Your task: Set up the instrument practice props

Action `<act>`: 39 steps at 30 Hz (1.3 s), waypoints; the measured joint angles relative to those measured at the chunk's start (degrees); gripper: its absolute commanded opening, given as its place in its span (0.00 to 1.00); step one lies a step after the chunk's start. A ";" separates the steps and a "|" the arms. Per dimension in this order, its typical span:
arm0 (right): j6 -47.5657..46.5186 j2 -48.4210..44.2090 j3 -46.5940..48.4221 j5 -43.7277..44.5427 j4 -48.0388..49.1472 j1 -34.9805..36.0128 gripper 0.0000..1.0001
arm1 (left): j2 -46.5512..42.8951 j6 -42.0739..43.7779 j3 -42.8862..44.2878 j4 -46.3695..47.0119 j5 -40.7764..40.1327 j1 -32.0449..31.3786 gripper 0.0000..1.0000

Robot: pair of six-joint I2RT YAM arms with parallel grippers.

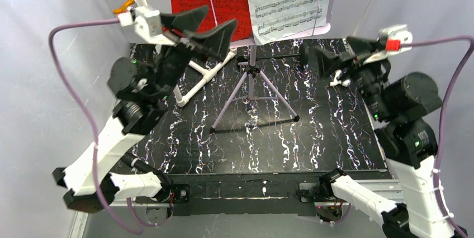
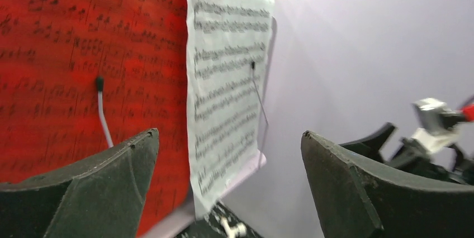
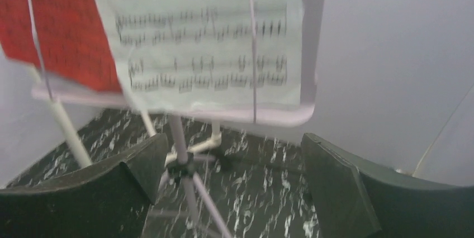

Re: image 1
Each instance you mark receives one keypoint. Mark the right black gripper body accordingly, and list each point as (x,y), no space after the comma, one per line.
(356,58)

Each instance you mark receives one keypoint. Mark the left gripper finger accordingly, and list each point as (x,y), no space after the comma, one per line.
(214,43)
(185,24)

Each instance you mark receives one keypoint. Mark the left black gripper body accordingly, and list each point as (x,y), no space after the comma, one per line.
(172,49)

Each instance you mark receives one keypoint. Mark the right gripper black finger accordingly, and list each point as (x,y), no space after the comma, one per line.
(364,46)
(329,62)

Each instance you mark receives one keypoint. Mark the white sheet music page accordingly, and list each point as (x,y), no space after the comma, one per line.
(274,20)

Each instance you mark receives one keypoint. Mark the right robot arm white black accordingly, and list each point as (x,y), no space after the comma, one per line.
(413,151)

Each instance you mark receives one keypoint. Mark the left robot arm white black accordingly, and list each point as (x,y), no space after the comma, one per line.
(107,171)

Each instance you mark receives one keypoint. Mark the white pipe tee fitting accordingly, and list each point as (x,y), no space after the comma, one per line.
(337,80)

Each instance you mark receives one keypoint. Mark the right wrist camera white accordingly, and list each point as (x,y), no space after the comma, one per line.
(394,40)

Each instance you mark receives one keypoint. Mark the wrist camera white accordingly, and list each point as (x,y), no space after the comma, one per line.
(394,40)
(147,25)

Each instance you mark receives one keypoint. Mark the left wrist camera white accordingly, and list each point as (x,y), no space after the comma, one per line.
(147,25)

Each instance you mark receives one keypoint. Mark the white PVC pipe frame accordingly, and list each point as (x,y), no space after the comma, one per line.
(179,42)

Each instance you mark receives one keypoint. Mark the orange wall hook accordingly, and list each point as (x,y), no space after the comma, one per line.
(125,7)

